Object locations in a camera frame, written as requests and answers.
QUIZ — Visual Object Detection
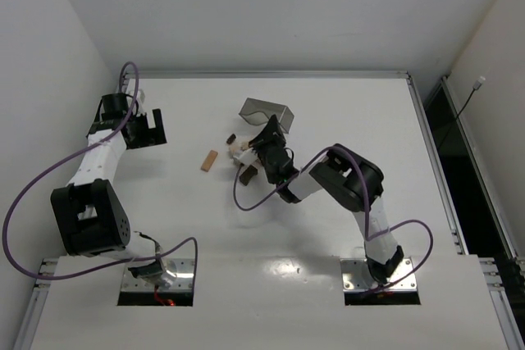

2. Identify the printed light wood plank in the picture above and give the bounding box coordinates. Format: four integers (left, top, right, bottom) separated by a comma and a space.
234, 158, 260, 179

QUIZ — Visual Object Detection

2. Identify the smoky transparent plastic bin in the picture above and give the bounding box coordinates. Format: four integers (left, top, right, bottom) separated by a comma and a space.
239, 98, 294, 134

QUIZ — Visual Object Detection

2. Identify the plain light wood plank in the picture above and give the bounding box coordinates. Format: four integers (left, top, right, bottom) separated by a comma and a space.
200, 150, 218, 172

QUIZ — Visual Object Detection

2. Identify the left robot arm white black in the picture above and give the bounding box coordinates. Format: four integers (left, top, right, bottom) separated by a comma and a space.
50, 93, 167, 286

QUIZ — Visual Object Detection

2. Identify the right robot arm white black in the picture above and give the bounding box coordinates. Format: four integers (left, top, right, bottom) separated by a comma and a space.
248, 116, 404, 285

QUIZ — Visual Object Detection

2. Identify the dark arch wood block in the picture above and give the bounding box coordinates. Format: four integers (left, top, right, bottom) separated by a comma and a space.
239, 165, 258, 186

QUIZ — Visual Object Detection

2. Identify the dark half-round wood block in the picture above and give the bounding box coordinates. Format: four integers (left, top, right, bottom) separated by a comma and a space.
226, 134, 236, 145

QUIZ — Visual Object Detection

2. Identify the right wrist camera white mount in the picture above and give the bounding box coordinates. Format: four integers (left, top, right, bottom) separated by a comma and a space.
231, 148, 258, 166

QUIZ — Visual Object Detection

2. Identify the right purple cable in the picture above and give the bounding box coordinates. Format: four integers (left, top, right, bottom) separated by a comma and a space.
233, 145, 435, 296

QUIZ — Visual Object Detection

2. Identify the purple cable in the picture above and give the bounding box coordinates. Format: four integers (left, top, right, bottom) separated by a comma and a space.
233, 145, 435, 296
2, 61, 199, 282

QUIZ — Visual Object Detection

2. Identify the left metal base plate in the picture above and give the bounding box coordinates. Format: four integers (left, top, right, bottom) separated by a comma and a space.
121, 258, 195, 293

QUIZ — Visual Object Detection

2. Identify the metal base plate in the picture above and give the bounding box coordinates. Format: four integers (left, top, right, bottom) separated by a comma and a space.
121, 258, 195, 293
340, 257, 418, 294

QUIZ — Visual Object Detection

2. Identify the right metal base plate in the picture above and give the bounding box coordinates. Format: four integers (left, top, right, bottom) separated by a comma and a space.
340, 257, 418, 294

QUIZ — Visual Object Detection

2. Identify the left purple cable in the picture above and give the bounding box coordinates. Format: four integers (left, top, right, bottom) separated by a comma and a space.
2, 61, 199, 282

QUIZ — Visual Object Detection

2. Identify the black wall cable white plug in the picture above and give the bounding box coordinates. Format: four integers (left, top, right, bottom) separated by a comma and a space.
437, 75, 486, 152

